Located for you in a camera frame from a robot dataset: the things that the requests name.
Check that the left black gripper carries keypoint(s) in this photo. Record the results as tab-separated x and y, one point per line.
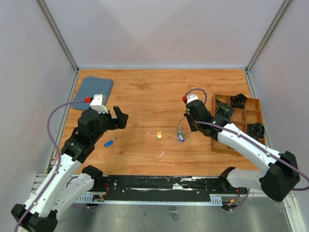
115	123

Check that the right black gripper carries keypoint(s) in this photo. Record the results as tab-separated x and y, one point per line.
192	128

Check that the large metal keyring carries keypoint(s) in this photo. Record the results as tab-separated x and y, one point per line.
181	132

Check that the yellow tag key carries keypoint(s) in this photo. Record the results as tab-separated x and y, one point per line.
159	135

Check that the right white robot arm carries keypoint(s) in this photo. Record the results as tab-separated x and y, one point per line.
277	173

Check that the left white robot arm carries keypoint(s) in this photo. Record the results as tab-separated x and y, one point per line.
41	212

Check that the blue tag key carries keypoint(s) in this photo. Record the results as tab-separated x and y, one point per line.
109	143

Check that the rolled dark patterned tie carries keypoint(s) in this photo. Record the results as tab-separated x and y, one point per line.
224	109

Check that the blue folded cloth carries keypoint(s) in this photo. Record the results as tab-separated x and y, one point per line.
91	86

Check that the rolled dark tie top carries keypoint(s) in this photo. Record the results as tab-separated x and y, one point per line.
238	101

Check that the wooden compartment tray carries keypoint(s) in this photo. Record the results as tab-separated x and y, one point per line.
242	117

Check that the rolled dark tie right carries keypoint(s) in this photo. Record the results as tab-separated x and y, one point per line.
256	130

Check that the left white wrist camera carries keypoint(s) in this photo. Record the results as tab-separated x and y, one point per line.
98	103

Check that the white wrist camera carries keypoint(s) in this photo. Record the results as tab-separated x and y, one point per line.
98	103
192	97

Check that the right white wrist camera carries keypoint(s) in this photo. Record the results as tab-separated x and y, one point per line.
192	97

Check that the black mounting base rail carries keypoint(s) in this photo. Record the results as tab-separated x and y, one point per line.
159	187

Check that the grey slotted cable duct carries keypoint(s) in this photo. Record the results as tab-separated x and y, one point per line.
213	201

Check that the left aluminium frame post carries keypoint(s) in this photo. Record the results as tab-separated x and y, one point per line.
54	28

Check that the aluminium frame post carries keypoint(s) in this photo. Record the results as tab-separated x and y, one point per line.
270	30
54	28

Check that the right aluminium frame post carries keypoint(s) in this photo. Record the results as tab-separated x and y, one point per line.
270	30

